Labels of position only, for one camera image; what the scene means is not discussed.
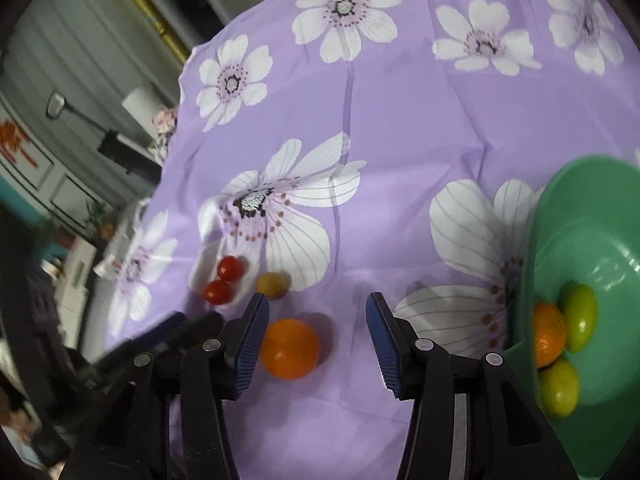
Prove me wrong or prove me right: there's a white cabinet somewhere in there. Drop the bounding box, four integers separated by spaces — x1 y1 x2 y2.
54 236 100 322

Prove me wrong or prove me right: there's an orange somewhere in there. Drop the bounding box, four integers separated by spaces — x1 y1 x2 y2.
259 318 321 380
532 302 569 369

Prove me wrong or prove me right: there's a purple floral tablecloth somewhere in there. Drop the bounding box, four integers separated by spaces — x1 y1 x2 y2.
94 0 640 480

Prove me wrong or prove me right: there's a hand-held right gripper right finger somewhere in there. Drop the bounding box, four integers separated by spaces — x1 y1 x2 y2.
365 291 577 480

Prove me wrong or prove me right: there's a black box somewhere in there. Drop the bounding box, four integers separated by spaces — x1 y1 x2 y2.
97 130 162 177

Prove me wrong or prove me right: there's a gold pole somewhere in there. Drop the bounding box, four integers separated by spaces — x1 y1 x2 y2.
106 0 195 63

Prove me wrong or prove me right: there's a red wall decoration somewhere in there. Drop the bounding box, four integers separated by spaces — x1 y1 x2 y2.
0 121 40 167

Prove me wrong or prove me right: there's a grey curtain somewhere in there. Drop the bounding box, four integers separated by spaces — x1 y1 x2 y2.
0 0 231 201

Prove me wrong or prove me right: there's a green round fruit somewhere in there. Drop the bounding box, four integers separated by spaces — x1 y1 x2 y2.
537 359 581 419
558 284 599 354

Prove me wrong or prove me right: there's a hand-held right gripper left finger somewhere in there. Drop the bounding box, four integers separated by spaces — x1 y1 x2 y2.
60 291 271 480

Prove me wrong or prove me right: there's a small yellow-brown fruit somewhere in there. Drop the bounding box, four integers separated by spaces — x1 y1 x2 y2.
255 271 292 300

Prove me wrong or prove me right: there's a white cylinder lampshade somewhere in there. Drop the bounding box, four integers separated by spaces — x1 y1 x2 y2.
122 82 167 142

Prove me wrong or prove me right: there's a small potted plant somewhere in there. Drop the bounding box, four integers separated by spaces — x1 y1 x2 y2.
84 199 117 240

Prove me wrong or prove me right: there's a black desk lamp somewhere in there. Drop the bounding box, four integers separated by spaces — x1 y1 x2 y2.
45 91 110 132

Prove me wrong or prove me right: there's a pink flower bouquet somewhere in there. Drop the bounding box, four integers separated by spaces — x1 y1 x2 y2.
149 107 179 162

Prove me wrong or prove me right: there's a red cherry tomato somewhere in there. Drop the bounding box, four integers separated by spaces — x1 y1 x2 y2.
204 279 233 306
217 255 245 282

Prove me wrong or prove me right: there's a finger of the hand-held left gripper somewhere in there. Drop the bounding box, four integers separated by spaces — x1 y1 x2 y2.
127 310 227 358

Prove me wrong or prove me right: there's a green plastic bowl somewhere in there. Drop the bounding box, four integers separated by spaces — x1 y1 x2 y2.
502 155 640 480

